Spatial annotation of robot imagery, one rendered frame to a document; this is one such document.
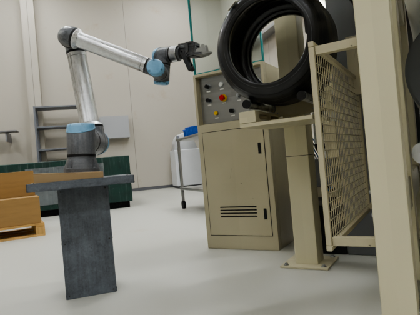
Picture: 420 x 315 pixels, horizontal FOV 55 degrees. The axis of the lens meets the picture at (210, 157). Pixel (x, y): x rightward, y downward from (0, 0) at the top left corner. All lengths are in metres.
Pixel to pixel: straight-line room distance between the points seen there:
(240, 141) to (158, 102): 8.73
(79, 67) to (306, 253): 1.68
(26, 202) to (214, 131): 2.48
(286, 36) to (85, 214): 1.46
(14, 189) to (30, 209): 0.43
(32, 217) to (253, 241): 2.65
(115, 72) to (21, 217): 7.33
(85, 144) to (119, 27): 9.68
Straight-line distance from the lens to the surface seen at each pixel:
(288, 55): 2.37
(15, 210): 4.68
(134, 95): 11.35
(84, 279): 2.23
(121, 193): 6.71
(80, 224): 2.18
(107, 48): 2.34
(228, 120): 2.88
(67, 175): 2.10
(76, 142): 2.23
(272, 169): 2.71
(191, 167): 10.47
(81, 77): 2.49
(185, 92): 11.62
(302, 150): 2.30
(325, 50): 1.42
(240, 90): 2.03
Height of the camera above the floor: 0.63
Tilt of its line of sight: 1 degrees up
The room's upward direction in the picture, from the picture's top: 5 degrees counter-clockwise
